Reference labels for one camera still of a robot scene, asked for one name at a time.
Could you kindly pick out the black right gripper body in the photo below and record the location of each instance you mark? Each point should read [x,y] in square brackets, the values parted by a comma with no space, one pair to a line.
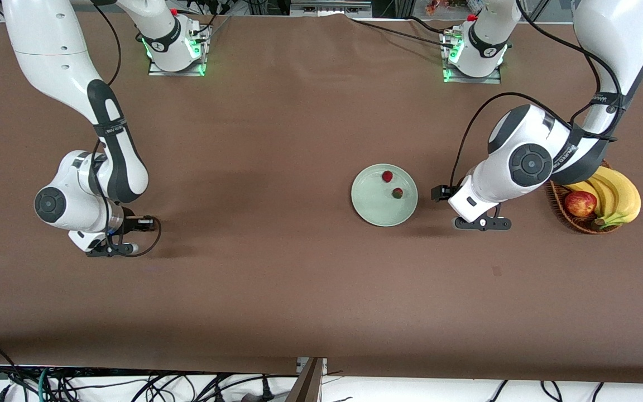
[130,224]

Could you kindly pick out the red strawberry with green calyx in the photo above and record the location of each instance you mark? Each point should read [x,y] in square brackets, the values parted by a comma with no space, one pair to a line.
[387,176]
[397,193]

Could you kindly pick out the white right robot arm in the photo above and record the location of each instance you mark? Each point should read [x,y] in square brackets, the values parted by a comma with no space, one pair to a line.
[70,206]

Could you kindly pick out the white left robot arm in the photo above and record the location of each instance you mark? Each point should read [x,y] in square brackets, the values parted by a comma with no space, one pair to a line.
[500,178]

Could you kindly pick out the pale green round plate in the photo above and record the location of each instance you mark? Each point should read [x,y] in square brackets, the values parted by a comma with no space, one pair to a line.
[372,206]

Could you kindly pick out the brown wicker basket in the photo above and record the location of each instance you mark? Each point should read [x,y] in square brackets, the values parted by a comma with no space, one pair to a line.
[556,201]

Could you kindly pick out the short yellow banana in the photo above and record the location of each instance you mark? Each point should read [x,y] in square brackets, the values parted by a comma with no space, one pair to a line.
[578,187]

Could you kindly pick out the red apple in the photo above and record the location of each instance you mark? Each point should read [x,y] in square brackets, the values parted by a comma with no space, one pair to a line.
[580,204]

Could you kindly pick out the table cover sheet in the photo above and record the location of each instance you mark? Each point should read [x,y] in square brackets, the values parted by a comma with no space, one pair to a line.
[299,290]

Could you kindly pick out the large yellow banana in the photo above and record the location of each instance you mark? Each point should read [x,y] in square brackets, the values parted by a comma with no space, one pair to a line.
[628,195]

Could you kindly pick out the black power plug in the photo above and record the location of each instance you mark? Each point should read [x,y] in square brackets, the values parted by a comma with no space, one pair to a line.
[267,391]

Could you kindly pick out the grey background device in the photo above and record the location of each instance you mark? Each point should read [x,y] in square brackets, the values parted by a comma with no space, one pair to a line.
[327,8]

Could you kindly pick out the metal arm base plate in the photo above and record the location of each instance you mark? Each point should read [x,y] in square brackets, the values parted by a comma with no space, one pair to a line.
[176,73]
[472,80]

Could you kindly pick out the dark upright post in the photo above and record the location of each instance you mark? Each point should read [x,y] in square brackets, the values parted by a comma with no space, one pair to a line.
[306,385]

